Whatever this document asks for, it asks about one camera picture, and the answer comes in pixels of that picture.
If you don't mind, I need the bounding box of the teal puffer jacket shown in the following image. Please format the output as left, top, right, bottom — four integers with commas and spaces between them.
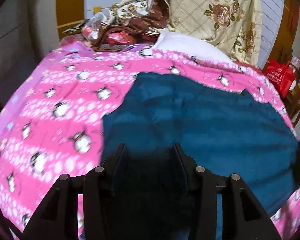
102, 73, 300, 239

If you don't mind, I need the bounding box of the pink penguin bed cover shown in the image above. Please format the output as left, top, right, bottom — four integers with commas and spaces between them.
0, 49, 300, 239

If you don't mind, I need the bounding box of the wooden shelf unit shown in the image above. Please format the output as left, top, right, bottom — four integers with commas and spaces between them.
287, 65, 300, 127

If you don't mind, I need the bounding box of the red plastic bag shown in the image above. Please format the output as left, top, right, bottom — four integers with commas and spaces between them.
263, 60, 296, 98

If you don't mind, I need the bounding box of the white pillow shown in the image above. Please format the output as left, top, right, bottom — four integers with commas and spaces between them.
152, 31, 232, 63

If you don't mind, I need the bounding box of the cream floral quilt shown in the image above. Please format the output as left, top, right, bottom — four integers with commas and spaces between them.
168, 0, 262, 66

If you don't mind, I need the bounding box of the brown floral bedding pile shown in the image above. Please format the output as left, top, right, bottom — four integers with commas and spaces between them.
82, 0, 171, 50

